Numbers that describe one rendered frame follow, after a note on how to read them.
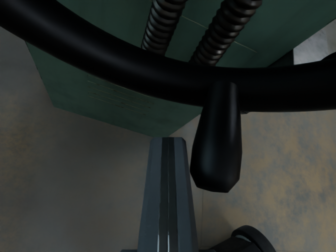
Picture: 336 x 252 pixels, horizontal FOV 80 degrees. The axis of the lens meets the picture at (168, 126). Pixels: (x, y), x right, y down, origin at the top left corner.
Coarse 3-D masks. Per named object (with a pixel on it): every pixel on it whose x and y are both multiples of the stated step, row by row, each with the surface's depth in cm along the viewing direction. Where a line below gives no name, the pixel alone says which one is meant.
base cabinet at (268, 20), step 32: (64, 0) 30; (96, 0) 29; (128, 0) 28; (192, 0) 27; (288, 0) 24; (320, 0) 24; (128, 32) 34; (192, 32) 31; (256, 32) 29; (288, 32) 28; (64, 64) 47; (224, 64) 36; (256, 64) 35; (64, 96) 64; (96, 96) 59; (128, 96) 54; (128, 128) 81; (160, 128) 73
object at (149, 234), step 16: (160, 144) 10; (160, 160) 9; (160, 176) 8; (144, 192) 8; (160, 192) 7; (144, 208) 7; (160, 208) 7; (144, 224) 6; (160, 224) 6; (144, 240) 6; (160, 240) 6
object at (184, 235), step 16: (176, 144) 10; (176, 160) 9; (176, 176) 8; (176, 192) 7; (176, 208) 7; (192, 208) 7; (176, 224) 6; (192, 224) 6; (176, 240) 6; (192, 240) 6
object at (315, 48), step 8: (320, 32) 35; (304, 40) 33; (312, 40) 33; (320, 40) 34; (296, 48) 31; (304, 48) 32; (312, 48) 33; (320, 48) 34; (288, 56) 31; (296, 56) 31; (304, 56) 31; (312, 56) 32; (320, 56) 33; (272, 64) 34; (280, 64) 32; (288, 64) 31
